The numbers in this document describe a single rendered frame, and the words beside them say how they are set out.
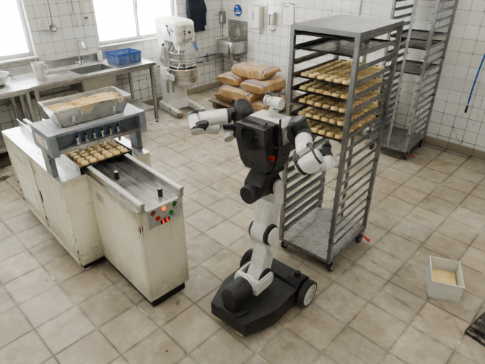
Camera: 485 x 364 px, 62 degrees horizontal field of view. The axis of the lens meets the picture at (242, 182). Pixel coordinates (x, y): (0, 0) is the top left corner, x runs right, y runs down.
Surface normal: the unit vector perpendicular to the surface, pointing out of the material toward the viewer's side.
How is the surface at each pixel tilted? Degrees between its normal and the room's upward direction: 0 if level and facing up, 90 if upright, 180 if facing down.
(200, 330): 0
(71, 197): 90
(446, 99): 90
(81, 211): 90
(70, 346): 0
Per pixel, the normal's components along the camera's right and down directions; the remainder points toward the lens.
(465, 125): -0.69, 0.36
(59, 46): 0.72, 0.34
